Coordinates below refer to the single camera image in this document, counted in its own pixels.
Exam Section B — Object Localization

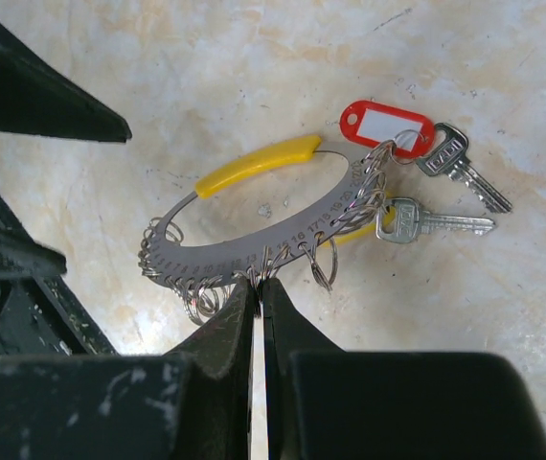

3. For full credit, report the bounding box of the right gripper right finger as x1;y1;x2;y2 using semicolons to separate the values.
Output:
259;279;546;459

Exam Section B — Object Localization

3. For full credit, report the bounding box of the silver key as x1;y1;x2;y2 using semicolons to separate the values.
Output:
375;197;496;244
415;123;512;214

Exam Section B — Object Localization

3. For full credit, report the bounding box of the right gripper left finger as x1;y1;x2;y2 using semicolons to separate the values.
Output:
0;283;258;459

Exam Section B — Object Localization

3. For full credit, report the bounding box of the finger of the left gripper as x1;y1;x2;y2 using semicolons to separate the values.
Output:
0;23;132;143

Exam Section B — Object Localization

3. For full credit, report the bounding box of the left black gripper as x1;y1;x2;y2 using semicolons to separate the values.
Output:
0;196;115;356

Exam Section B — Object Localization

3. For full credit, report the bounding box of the silver key lower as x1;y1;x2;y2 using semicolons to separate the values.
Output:
375;197;496;244

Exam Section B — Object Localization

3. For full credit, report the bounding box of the silver key upper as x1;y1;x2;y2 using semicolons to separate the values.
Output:
415;123;512;214

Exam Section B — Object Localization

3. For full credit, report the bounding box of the metal key organizer ring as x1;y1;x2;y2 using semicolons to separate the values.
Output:
137;133;392;327

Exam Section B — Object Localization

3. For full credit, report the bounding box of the red key tag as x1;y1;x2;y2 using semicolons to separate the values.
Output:
339;100;436;159

